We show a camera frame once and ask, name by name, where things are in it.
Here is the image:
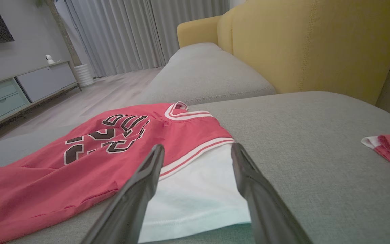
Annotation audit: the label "yellow sofa backrest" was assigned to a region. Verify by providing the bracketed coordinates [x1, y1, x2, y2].
[217, 0, 390, 105]

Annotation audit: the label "large grey sofa seat cushion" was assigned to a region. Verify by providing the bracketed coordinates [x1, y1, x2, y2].
[0, 91, 390, 244]

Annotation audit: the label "yellow sofa armrest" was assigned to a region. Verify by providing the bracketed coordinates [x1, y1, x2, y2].
[177, 15, 222, 48]

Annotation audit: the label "small grey sofa seat cushion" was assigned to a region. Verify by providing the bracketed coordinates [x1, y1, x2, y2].
[141, 42, 277, 105]

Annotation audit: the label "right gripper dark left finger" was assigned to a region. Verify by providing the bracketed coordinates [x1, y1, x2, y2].
[83, 144, 166, 244]

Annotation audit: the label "red basketball jersey white sleeves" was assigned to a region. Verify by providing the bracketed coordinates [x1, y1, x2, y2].
[0, 101, 251, 244]

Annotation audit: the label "grey pleated curtain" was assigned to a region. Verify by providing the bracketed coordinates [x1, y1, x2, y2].
[55, 0, 231, 78]

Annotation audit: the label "low grey green tv cabinet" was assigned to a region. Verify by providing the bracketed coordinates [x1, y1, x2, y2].
[0, 60, 82, 136]

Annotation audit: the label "indoor tree with green leaves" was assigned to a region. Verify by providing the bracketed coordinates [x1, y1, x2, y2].
[34, 0, 82, 66]

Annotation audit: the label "white ribbed plant pot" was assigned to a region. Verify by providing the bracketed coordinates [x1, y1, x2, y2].
[74, 64, 95, 87]

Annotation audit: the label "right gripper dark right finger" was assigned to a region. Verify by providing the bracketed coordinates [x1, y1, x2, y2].
[231, 142, 314, 244]

